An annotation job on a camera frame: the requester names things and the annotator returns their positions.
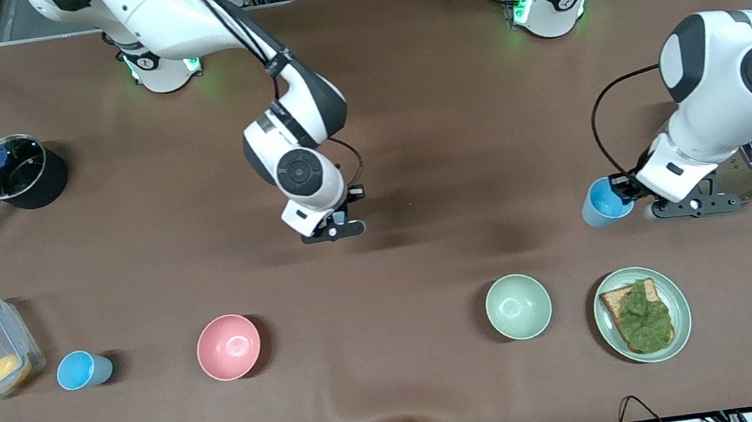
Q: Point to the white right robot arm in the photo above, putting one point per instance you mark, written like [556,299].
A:
[160,7]

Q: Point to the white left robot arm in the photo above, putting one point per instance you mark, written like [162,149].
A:
[721,71]

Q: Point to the brown bread slice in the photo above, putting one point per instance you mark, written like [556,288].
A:
[613,299]

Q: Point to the pale green plate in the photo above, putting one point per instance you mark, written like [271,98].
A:
[679,309]

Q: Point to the green lettuce leaf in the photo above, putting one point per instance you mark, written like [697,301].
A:
[645,321]

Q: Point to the pink bowl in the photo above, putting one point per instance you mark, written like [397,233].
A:
[228,347]

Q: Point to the pale green bowl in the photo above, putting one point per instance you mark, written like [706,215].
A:
[518,307]

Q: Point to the brown table mat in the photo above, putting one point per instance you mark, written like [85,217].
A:
[441,377]

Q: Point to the glass lid with blue knob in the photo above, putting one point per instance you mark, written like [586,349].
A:
[21,167]

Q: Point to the orange round food piece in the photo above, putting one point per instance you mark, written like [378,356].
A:
[7,371]

